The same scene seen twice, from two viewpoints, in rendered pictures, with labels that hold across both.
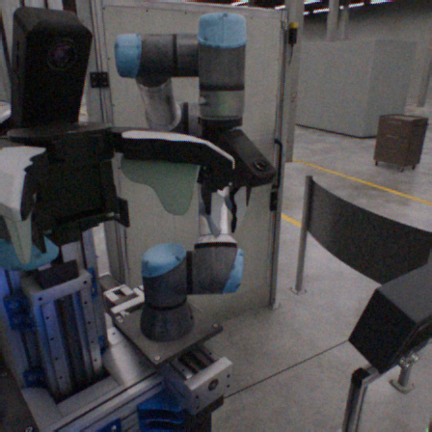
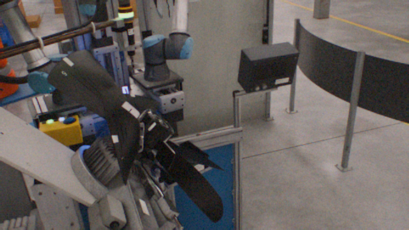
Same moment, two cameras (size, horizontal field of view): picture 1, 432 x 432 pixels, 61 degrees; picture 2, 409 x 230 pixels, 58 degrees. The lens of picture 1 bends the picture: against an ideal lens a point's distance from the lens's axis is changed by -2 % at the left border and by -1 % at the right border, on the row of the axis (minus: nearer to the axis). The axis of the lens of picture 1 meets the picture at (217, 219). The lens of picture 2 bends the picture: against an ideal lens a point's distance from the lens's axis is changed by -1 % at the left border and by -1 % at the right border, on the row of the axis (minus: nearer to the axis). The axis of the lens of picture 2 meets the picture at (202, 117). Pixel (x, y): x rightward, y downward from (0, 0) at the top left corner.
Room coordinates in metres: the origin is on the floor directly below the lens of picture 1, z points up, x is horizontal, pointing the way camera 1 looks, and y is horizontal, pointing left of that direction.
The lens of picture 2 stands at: (-1.00, -0.55, 1.78)
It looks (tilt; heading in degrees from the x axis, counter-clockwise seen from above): 28 degrees down; 13
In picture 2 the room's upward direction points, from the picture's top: 3 degrees counter-clockwise
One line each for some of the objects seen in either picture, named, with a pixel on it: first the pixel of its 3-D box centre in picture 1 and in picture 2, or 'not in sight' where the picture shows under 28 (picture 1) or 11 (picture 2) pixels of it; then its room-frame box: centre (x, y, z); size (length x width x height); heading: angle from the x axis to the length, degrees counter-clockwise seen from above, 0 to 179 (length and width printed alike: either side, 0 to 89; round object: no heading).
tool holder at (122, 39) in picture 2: not in sight; (126, 33); (0.06, -0.07, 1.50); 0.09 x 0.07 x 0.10; 157
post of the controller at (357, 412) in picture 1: (355, 403); (237, 109); (0.65, -0.33, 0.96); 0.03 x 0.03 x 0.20; 32
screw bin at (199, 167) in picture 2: not in sight; (179, 162); (0.32, -0.11, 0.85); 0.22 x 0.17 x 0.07; 138
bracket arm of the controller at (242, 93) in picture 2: (388, 361); (255, 90); (0.71, -0.42, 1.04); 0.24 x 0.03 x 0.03; 122
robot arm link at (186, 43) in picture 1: (207, 55); not in sight; (0.74, 0.02, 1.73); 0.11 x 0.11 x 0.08; 4
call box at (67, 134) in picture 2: not in sight; (61, 133); (0.21, 0.37, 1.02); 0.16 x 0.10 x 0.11; 122
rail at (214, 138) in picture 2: not in sight; (156, 152); (0.42, 0.03, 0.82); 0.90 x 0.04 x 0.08; 122
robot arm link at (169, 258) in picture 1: (167, 272); (155, 48); (0.85, 0.13, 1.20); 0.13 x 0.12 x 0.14; 94
